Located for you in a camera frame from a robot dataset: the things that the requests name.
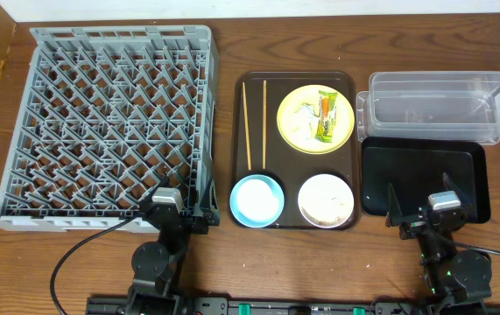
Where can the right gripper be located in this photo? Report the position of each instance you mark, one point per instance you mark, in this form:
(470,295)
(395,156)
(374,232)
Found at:
(427,223)

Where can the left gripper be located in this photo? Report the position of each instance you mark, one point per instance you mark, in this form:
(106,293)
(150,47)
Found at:
(181,220)

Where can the light blue bowl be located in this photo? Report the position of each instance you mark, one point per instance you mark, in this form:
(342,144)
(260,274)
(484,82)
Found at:
(256,201)

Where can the white pink bowl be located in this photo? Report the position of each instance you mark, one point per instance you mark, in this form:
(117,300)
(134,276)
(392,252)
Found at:
(326,201)

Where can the wooden chopstick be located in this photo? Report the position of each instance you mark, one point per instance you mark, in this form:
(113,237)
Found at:
(246,127)
(264,124)

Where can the green snack wrapper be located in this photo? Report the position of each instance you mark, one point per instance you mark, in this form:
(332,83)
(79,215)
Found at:
(326,123)

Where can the white tissue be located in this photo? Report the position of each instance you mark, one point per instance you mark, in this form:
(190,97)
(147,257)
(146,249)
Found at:
(304,120)

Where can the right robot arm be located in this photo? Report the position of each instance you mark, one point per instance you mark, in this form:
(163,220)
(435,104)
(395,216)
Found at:
(460,280)

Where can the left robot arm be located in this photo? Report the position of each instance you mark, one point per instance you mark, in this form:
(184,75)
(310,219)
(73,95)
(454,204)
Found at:
(157,264)

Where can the black rectangular tray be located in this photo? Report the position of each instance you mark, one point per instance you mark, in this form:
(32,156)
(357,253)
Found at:
(415,167)

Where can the clear plastic bin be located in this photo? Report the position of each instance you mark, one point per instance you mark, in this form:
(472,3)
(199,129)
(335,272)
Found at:
(436,105)

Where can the yellow round plate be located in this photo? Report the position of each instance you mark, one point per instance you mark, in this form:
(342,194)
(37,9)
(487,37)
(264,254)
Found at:
(344,120)

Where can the dark brown serving tray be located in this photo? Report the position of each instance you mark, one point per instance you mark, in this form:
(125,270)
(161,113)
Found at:
(288,166)

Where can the grey plastic dish rack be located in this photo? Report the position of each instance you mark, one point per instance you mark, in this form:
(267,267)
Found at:
(106,115)

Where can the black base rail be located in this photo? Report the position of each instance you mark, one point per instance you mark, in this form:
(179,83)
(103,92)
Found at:
(222,306)

